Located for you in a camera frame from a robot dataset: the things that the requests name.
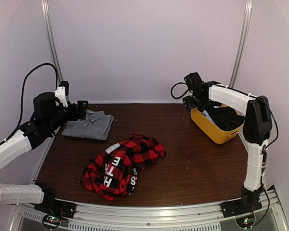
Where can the red black plaid shirt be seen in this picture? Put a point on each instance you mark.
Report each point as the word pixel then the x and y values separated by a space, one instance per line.
pixel 114 171

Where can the left aluminium frame post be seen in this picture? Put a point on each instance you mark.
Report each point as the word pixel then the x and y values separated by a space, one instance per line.
pixel 50 37

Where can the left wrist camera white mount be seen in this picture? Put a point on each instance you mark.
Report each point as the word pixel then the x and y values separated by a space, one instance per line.
pixel 62 92

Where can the front aluminium rail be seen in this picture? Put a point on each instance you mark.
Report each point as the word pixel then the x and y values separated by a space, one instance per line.
pixel 201 217

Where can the yellow plastic bin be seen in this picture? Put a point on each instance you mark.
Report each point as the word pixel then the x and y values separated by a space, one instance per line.
pixel 213 132

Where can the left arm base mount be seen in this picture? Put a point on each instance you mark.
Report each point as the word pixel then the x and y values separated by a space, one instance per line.
pixel 57 215

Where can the right aluminium frame post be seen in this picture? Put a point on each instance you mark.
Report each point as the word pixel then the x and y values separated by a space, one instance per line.
pixel 242 41

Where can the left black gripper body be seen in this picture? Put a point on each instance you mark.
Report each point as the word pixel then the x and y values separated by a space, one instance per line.
pixel 73 116

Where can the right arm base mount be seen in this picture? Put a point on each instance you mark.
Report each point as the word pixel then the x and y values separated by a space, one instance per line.
pixel 240 209

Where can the black garment in bin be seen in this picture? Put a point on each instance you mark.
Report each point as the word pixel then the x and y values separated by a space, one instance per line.
pixel 226 118

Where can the folded grey shirt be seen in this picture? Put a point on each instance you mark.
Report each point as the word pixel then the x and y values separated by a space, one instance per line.
pixel 96 125

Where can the light blue garment in bin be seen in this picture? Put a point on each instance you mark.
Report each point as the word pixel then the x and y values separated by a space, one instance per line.
pixel 208 117

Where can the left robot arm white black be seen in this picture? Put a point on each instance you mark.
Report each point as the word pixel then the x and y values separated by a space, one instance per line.
pixel 51 111

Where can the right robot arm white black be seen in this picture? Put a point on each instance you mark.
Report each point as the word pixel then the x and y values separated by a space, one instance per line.
pixel 256 127

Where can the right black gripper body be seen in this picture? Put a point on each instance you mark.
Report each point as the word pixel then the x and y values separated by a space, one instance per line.
pixel 196 102

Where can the aluminium frame post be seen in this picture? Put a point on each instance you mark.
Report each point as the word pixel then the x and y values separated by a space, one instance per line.
pixel 50 37
pixel 242 41

